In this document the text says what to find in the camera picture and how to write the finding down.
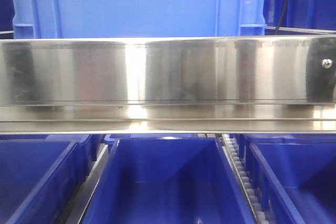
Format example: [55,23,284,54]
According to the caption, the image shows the metal divider rail left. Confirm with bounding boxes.
[56,144,109,223]

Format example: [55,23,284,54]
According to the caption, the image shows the dark blue upper left bin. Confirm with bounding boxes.
[0,0,15,31]

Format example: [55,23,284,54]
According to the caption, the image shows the blue lower centre rear bin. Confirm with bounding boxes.
[103,133,199,152]

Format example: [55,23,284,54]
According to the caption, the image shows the blue lower left rear bin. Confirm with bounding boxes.
[46,134,104,182]

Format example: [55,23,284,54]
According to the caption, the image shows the steel rail screw right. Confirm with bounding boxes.
[321,58,333,69]

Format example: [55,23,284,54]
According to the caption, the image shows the dark blue upper right bin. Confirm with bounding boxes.
[264,0,335,30]

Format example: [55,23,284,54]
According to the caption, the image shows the roller track with white wheels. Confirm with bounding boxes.
[221,133,274,223]

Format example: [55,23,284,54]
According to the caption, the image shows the blue lower left front bin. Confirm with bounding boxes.
[1,140,78,223]

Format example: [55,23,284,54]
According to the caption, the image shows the dark blue bin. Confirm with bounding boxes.
[264,0,335,30]
[0,0,15,31]

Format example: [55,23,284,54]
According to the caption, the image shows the stainless steel shelf rail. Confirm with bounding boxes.
[1,35,335,134]

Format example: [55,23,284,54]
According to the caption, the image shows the black hanging cable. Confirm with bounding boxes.
[275,0,291,35]

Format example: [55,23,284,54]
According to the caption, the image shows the blue lower right rear bin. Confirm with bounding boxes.
[230,133,335,157]

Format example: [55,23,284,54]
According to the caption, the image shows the blue lower centre front bin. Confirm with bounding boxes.
[83,138,255,223]

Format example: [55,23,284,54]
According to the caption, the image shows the light blue bin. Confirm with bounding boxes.
[13,0,266,39]

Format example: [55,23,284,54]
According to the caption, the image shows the blue lower right front bin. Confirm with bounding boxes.
[246,143,335,223]

